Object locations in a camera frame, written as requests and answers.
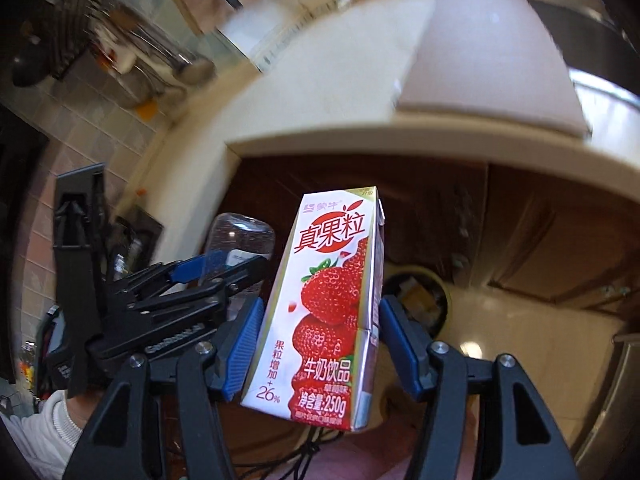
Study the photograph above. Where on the person's left forearm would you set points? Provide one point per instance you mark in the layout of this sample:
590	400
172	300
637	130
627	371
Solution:
35	435

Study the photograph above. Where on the steel ladle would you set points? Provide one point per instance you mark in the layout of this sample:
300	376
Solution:
197	72

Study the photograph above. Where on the strawberry milk drink carton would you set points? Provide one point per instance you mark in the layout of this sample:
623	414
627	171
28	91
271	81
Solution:
325	310

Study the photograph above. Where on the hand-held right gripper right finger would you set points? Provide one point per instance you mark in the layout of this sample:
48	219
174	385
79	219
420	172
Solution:
400	340

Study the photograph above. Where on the person's pink pants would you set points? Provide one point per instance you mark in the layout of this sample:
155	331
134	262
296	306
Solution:
370	460

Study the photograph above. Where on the white cup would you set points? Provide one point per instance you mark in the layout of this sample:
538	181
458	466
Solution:
124	61

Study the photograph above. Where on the wooden cabinet door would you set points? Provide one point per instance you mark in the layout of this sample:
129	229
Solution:
550	230
350	180

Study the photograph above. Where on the black stove top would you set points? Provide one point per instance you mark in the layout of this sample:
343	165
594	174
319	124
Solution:
580	30

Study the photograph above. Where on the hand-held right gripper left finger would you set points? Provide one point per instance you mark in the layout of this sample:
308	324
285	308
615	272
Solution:
245	345

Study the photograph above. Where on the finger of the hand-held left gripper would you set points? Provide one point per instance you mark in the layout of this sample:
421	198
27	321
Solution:
190	300
200	266

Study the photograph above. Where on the yellow rimmed trash bin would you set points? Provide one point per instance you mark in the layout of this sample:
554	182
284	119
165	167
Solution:
422	285

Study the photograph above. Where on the steel pot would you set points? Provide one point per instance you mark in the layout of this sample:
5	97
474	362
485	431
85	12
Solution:
610	97

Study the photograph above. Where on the black pan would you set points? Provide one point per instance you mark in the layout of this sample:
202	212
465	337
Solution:
30	67

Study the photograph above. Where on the clear plastic bottle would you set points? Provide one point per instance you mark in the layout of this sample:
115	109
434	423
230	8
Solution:
240	235

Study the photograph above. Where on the metal door frame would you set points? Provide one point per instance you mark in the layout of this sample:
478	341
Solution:
610	410

